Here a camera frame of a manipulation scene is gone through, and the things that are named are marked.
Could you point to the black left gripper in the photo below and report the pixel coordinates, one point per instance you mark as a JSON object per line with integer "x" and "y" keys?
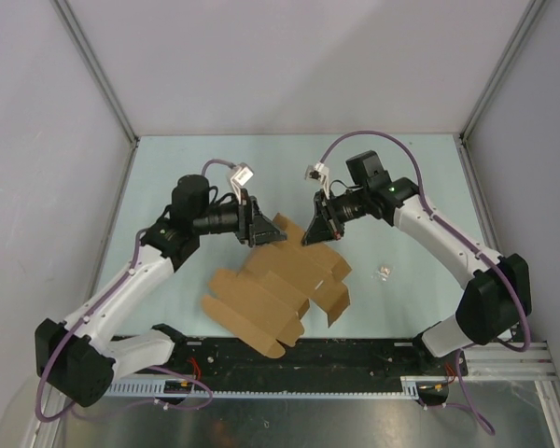
{"x": 253, "y": 228}

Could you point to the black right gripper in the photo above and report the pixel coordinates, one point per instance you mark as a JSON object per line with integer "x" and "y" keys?
{"x": 327, "y": 225}

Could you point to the brown cardboard box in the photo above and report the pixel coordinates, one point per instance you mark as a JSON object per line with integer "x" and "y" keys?
{"x": 263, "y": 303}

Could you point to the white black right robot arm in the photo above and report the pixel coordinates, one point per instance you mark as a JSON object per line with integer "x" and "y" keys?
{"x": 496, "y": 289}

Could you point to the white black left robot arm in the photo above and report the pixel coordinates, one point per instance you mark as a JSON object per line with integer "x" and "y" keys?
{"x": 78, "y": 356}

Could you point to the small crumpled plastic scrap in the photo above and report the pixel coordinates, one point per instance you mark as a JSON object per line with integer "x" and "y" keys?
{"x": 383, "y": 272}

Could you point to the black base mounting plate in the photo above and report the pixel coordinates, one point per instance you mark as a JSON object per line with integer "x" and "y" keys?
{"x": 390, "y": 357}

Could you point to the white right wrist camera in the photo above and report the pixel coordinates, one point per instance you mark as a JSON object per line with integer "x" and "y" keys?
{"x": 319, "y": 172}

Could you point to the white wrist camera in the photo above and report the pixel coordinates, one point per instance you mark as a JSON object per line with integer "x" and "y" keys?
{"x": 319, "y": 172}
{"x": 238, "y": 175}

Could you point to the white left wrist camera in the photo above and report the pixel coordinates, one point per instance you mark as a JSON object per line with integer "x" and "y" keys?
{"x": 238, "y": 175}

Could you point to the grey slotted cable duct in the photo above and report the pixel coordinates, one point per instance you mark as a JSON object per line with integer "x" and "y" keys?
{"x": 167, "y": 387}

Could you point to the left aluminium frame post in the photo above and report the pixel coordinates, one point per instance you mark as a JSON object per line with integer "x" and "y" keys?
{"x": 80, "y": 40}

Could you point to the aluminium frame post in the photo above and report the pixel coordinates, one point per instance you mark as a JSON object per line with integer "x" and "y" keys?
{"x": 505, "y": 63}
{"x": 80, "y": 40}

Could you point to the right aluminium frame post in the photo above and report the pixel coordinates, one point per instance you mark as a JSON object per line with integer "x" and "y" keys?
{"x": 505, "y": 63}

